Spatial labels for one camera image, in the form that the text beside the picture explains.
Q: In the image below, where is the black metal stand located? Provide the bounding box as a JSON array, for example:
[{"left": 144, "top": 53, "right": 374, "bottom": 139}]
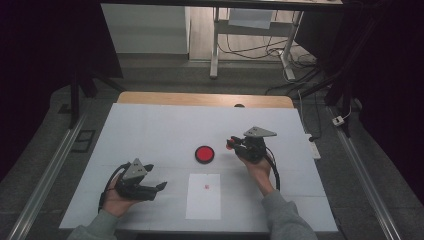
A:
[
  {"left": 298, "top": 49, "right": 356, "bottom": 138},
  {"left": 68, "top": 64, "right": 128, "bottom": 130}
]

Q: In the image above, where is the white power strip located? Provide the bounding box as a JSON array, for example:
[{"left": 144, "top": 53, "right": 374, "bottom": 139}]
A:
[{"left": 304, "top": 133, "right": 322, "bottom": 161}]

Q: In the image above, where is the white metal-legged desk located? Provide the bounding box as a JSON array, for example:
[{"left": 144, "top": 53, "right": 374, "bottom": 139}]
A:
[{"left": 209, "top": 6, "right": 305, "bottom": 81}]

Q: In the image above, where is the black power cable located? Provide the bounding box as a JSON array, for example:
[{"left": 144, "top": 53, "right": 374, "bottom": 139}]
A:
[{"left": 297, "top": 89, "right": 323, "bottom": 143}]

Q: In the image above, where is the person's right hand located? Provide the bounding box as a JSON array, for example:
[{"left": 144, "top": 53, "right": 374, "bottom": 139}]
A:
[{"left": 239, "top": 154, "right": 273, "bottom": 198}]

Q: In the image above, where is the white table mat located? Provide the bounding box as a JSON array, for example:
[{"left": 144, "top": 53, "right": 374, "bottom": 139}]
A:
[{"left": 59, "top": 102, "right": 339, "bottom": 233}]

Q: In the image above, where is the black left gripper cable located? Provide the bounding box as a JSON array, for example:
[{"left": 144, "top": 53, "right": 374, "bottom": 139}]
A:
[{"left": 97, "top": 161, "right": 133, "bottom": 215}]

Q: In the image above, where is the white cabinet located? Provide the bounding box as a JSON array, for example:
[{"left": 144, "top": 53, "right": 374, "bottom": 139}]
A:
[{"left": 100, "top": 3, "right": 190, "bottom": 55}]

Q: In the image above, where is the aluminium floor rail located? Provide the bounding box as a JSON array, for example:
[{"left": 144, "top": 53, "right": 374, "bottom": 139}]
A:
[
  {"left": 328, "top": 105, "right": 403, "bottom": 240},
  {"left": 6, "top": 113, "right": 87, "bottom": 240}
]

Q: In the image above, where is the round red ink pad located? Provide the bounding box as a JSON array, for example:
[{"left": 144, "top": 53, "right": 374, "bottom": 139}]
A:
[{"left": 194, "top": 145, "right": 216, "bottom": 165}]

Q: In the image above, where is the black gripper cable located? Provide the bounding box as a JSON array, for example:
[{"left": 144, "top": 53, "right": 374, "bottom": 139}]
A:
[
  {"left": 97, "top": 161, "right": 133, "bottom": 215},
  {"left": 264, "top": 146, "right": 282, "bottom": 192}
]

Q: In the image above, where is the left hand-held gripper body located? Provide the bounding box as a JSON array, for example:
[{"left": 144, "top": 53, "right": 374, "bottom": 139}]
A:
[{"left": 114, "top": 157, "right": 158, "bottom": 202}]

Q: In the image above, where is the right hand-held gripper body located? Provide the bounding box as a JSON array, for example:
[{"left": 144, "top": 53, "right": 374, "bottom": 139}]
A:
[{"left": 233, "top": 126, "right": 278, "bottom": 165}]

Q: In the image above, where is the tangle of floor cables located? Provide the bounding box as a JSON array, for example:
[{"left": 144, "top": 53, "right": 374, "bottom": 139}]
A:
[{"left": 217, "top": 33, "right": 322, "bottom": 73}]

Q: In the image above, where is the white paper sheet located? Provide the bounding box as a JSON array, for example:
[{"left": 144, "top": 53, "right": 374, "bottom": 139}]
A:
[{"left": 185, "top": 173, "right": 222, "bottom": 221}]

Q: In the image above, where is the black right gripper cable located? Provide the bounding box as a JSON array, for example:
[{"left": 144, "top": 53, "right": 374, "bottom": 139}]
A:
[{"left": 264, "top": 146, "right": 282, "bottom": 192}]

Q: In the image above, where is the person's left hand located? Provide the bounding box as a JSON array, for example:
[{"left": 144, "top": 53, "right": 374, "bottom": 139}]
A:
[{"left": 100, "top": 174, "right": 142, "bottom": 218}]

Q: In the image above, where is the wooden table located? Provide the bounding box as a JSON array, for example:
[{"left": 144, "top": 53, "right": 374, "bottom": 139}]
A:
[{"left": 116, "top": 91, "right": 295, "bottom": 109}]

